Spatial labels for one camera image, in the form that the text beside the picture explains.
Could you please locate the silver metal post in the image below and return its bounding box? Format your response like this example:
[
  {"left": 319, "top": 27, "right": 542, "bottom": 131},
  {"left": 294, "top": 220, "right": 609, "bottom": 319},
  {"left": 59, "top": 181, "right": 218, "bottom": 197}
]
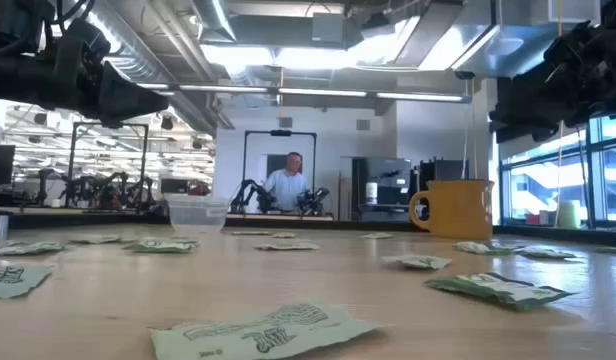
[{"left": 0, "top": 210, "right": 12, "bottom": 247}]

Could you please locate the black window frame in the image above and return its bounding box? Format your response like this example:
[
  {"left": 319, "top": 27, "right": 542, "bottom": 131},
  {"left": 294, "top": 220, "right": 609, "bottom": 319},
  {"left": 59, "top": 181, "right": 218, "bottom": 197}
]
[{"left": 497, "top": 114, "right": 616, "bottom": 231}]

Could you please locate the black table border rail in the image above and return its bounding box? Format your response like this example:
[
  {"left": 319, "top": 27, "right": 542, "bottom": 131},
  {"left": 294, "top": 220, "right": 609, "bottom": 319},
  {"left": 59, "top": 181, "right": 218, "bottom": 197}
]
[{"left": 0, "top": 210, "right": 616, "bottom": 249}]

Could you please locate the pale green roll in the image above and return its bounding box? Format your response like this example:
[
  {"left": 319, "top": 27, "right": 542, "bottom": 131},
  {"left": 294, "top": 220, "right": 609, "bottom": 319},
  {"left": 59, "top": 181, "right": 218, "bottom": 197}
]
[{"left": 557, "top": 199, "right": 582, "bottom": 230}]

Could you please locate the black equipment box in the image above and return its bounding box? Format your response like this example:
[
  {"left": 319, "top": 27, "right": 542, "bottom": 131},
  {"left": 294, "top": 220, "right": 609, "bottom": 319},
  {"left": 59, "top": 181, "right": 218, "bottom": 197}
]
[{"left": 418, "top": 158, "right": 470, "bottom": 182}]

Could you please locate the silver sheet metal duct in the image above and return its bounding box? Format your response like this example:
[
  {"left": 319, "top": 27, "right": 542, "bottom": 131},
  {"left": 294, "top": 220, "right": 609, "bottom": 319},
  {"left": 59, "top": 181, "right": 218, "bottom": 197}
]
[{"left": 355, "top": 0, "right": 602, "bottom": 79}]

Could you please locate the black background gantry frame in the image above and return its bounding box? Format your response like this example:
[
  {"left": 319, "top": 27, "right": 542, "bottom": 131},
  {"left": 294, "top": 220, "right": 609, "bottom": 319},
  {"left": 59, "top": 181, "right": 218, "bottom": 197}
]
[
  {"left": 64, "top": 121, "right": 150, "bottom": 209},
  {"left": 241, "top": 129, "right": 319, "bottom": 216}
]

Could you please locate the silver ribbed round duct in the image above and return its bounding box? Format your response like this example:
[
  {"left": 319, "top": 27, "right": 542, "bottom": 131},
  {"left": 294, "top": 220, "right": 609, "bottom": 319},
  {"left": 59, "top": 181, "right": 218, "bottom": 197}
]
[{"left": 85, "top": 0, "right": 217, "bottom": 136}]

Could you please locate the person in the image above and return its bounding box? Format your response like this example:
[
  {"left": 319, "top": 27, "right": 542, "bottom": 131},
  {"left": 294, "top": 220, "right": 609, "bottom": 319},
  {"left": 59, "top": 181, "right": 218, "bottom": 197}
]
[{"left": 264, "top": 152, "right": 309, "bottom": 212}]

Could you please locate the yellow ceramic mug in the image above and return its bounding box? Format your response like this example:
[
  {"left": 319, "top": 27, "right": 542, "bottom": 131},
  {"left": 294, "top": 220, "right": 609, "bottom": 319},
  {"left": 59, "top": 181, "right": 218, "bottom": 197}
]
[{"left": 408, "top": 178, "right": 496, "bottom": 241}]

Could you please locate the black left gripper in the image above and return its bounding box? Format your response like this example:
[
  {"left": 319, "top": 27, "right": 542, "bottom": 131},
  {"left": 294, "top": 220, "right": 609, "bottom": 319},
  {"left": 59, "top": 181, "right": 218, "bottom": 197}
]
[{"left": 41, "top": 56, "right": 170, "bottom": 129}]

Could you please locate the grey ceiling ventilation box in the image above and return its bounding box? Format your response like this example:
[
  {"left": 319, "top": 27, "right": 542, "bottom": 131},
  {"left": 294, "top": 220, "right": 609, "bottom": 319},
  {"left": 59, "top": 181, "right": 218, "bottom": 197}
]
[{"left": 311, "top": 12, "right": 345, "bottom": 44}]

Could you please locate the clear plastic container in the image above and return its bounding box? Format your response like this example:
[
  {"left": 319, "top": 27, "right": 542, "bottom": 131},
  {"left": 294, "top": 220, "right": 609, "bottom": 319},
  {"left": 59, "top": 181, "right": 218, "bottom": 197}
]
[{"left": 163, "top": 193, "right": 233, "bottom": 234}]

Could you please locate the background wooden station table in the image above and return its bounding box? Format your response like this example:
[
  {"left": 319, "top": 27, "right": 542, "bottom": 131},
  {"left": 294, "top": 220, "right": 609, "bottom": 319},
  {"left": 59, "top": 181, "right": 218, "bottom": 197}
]
[{"left": 226, "top": 213, "right": 335, "bottom": 223}]

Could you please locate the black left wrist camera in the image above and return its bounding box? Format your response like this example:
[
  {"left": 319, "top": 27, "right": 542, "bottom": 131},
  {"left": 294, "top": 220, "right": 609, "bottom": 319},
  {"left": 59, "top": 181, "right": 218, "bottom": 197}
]
[{"left": 55, "top": 18, "right": 112, "bottom": 86}]

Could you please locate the black computer monitor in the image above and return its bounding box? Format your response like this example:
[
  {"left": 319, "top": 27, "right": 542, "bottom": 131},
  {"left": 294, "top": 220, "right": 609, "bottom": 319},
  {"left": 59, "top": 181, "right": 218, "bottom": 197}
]
[{"left": 0, "top": 144, "right": 17, "bottom": 185}]

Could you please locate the black equipment cabinet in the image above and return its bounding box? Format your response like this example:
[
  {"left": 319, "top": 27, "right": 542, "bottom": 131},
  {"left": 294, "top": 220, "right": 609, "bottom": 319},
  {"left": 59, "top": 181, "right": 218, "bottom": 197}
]
[{"left": 351, "top": 157, "right": 413, "bottom": 222}]

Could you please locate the light green stevia packet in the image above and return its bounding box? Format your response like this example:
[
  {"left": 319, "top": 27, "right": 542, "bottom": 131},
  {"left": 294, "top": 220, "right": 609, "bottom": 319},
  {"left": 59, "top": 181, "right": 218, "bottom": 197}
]
[
  {"left": 149, "top": 298, "right": 380, "bottom": 360},
  {"left": 0, "top": 263, "right": 55, "bottom": 300}
]

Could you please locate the fluorescent tube light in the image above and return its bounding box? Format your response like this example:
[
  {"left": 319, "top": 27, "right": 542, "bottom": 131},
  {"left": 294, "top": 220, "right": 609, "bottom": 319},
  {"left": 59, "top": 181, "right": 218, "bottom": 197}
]
[
  {"left": 376, "top": 92, "right": 465, "bottom": 103},
  {"left": 178, "top": 84, "right": 270, "bottom": 95},
  {"left": 277, "top": 88, "right": 368, "bottom": 98}
]

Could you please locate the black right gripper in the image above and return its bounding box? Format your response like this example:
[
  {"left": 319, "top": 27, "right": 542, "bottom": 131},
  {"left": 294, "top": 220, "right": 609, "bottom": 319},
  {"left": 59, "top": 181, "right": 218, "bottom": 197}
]
[{"left": 488, "top": 21, "right": 616, "bottom": 144}]

